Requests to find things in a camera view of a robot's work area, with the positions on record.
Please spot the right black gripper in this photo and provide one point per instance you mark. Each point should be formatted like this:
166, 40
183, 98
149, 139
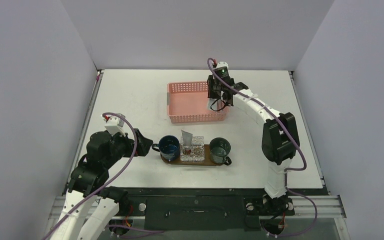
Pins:
217, 93

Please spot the dark blue mug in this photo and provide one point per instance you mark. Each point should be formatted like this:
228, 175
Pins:
168, 147

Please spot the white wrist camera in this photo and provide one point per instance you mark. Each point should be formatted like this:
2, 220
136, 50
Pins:
220, 64
114, 124

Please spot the dark green mug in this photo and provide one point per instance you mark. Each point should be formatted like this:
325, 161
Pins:
219, 151

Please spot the red cap toothpaste tube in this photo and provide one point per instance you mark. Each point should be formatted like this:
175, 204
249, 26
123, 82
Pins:
187, 142

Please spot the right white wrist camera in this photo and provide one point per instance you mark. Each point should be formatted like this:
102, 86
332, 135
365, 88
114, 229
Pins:
220, 64

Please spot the brown oval wooden tray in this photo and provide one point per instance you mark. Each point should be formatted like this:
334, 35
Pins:
206, 162

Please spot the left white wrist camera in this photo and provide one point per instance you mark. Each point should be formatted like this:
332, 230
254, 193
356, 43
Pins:
114, 124

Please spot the aluminium rail frame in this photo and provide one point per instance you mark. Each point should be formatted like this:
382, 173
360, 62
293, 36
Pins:
328, 206

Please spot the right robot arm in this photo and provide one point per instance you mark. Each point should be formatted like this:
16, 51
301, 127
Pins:
280, 139

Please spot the dark cap toothpaste tube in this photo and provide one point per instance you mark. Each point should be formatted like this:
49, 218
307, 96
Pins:
209, 103

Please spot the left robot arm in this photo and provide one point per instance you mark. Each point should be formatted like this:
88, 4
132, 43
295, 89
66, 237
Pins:
89, 204

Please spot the grey tape strip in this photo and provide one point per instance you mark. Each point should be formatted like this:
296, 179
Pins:
167, 98

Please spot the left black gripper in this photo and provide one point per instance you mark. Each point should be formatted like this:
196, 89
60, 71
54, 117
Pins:
143, 143

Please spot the pink perforated plastic basket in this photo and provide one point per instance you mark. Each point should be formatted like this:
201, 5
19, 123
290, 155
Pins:
188, 102

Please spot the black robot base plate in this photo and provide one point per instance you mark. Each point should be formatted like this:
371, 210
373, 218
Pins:
201, 209

